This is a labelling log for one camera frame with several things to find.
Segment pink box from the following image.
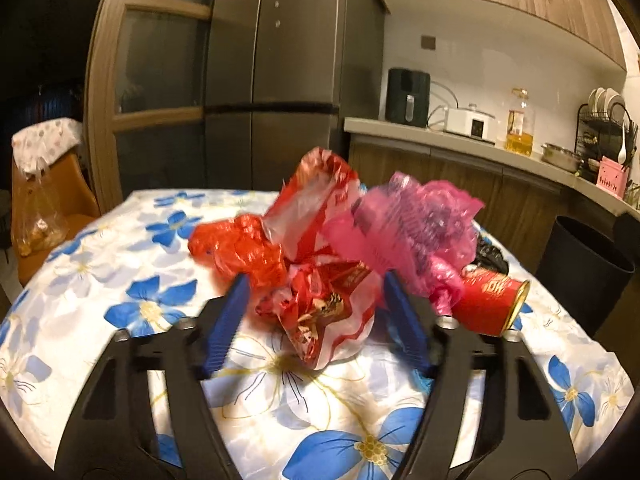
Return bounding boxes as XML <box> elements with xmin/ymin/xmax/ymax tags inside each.
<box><xmin>596</xmin><ymin>156</ymin><xmax>630</xmax><ymax>200</ymax></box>

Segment row of white plates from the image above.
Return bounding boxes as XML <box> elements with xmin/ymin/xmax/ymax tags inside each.
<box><xmin>587</xmin><ymin>87</ymin><xmax>626</xmax><ymax>112</ymax></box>

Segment grey refrigerator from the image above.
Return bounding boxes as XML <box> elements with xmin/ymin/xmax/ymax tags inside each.
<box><xmin>202</xmin><ymin>0</ymin><xmax>386</xmax><ymax>192</ymax></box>

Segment pink plastic bag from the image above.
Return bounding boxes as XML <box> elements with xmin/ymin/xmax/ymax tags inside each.
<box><xmin>322</xmin><ymin>171</ymin><xmax>486</xmax><ymax>318</ymax></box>

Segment red paper cup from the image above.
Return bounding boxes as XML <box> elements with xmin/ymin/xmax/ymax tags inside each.
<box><xmin>450</xmin><ymin>266</ymin><xmax>531</xmax><ymax>337</ymax></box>

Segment black plastic bag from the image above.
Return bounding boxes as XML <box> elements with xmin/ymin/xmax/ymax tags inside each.
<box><xmin>470</xmin><ymin>230</ymin><xmax>510</xmax><ymax>273</ymax></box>

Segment red and white printed bag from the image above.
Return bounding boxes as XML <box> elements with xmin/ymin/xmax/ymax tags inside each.
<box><xmin>255</xmin><ymin>147</ymin><xmax>383</xmax><ymax>371</ymax></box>

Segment orange chair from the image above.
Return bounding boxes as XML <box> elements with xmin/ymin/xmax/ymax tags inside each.
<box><xmin>12</xmin><ymin>152</ymin><xmax>101</xmax><ymax>286</ymax></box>

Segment black air fryer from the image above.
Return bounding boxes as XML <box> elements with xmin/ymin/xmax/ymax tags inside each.
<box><xmin>386</xmin><ymin>67</ymin><xmax>432</xmax><ymax>127</ymax></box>

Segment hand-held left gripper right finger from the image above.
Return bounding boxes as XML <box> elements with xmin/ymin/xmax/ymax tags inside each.
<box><xmin>381</xmin><ymin>270</ymin><xmax>588</xmax><ymax>480</ymax></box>

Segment black trash bin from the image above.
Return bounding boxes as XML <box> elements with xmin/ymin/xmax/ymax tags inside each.
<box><xmin>535</xmin><ymin>215</ymin><xmax>636</xmax><ymax>341</ymax></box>

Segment grey kitchen countertop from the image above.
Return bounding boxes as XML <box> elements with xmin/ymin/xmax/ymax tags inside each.
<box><xmin>344</xmin><ymin>116</ymin><xmax>640</xmax><ymax>221</ymax></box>

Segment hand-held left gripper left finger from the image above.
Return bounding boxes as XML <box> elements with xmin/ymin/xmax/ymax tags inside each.
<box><xmin>54</xmin><ymin>274</ymin><xmax>252</xmax><ymax>480</ymax></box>

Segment dotted white cloth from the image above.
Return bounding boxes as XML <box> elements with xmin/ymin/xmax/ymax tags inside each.
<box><xmin>11</xmin><ymin>117</ymin><xmax>83</xmax><ymax>173</ymax></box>

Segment black dish rack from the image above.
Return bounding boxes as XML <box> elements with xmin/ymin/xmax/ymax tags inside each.
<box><xmin>575</xmin><ymin>87</ymin><xmax>640</xmax><ymax>182</ymax></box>

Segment clear plastic bag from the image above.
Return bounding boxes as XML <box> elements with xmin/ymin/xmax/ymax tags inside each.
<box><xmin>12</xmin><ymin>165</ymin><xmax>69</xmax><ymax>258</ymax></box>

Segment wooden base cabinets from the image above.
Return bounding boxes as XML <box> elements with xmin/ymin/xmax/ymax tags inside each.
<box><xmin>347</xmin><ymin>134</ymin><xmax>640</xmax><ymax>273</ymax></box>

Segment wooden framed glass door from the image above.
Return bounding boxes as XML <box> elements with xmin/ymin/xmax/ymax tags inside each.
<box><xmin>85</xmin><ymin>0</ymin><xmax>221</xmax><ymax>217</ymax></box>

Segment blue floral tablecloth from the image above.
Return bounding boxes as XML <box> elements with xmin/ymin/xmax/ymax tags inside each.
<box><xmin>0</xmin><ymin>189</ymin><xmax>636</xmax><ymax>480</ymax></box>

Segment metal bowl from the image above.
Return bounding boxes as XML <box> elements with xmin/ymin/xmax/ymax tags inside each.
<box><xmin>541</xmin><ymin>142</ymin><xmax>583</xmax><ymax>172</ymax></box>

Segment white electric cooker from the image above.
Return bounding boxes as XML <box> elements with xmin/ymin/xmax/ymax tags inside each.
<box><xmin>445</xmin><ymin>105</ymin><xmax>497</xmax><ymax>140</ymax></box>

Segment cooking oil bottle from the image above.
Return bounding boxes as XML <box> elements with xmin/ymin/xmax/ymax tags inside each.
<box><xmin>505</xmin><ymin>89</ymin><xmax>536</xmax><ymax>155</ymax></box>

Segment red plastic bag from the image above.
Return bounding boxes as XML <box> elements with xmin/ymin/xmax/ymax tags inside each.
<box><xmin>188</xmin><ymin>214</ymin><xmax>291</xmax><ymax>306</ymax></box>

